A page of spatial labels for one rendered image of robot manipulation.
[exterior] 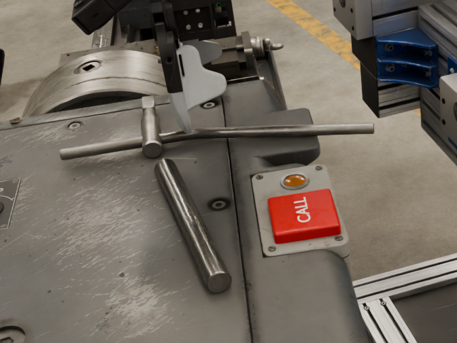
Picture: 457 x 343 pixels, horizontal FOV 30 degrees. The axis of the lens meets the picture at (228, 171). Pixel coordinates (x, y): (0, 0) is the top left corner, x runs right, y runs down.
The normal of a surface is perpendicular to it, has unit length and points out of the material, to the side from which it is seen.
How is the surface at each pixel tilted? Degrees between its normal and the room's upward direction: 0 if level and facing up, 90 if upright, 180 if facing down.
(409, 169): 0
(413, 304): 0
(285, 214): 0
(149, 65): 25
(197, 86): 75
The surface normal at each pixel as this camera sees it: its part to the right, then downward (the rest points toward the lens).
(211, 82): 0.02, 0.29
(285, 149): -0.15, -0.83
